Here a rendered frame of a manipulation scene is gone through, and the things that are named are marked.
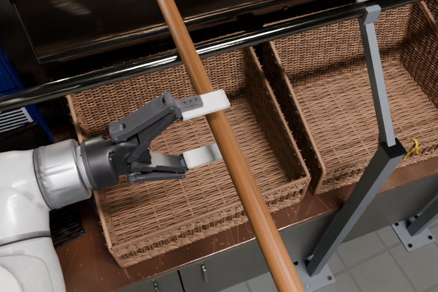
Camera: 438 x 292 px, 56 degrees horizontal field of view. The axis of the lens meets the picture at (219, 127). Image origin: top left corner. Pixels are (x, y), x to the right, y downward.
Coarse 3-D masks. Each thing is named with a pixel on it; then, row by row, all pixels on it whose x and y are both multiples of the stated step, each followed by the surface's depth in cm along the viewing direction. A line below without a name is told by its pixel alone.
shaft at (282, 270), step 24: (168, 0) 78; (168, 24) 76; (192, 48) 71; (192, 72) 68; (216, 120) 62; (240, 168) 58; (240, 192) 56; (264, 216) 54; (264, 240) 52; (288, 264) 51; (288, 288) 49
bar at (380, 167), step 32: (384, 0) 83; (416, 0) 85; (256, 32) 78; (288, 32) 79; (128, 64) 73; (160, 64) 74; (0, 96) 69; (32, 96) 70; (384, 96) 88; (384, 128) 89; (384, 160) 91; (352, 192) 110; (352, 224) 122; (416, 224) 169; (320, 256) 148
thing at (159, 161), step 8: (152, 152) 65; (152, 160) 63; (160, 160) 65; (168, 160) 66; (176, 160) 67; (136, 168) 61; (144, 168) 62; (152, 168) 63; (160, 168) 65; (168, 168) 65; (176, 168) 66; (184, 168) 67
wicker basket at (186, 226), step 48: (96, 96) 120; (144, 96) 126; (240, 96) 140; (240, 144) 133; (288, 144) 117; (96, 192) 104; (144, 192) 123; (192, 192) 123; (288, 192) 113; (144, 240) 102; (192, 240) 114
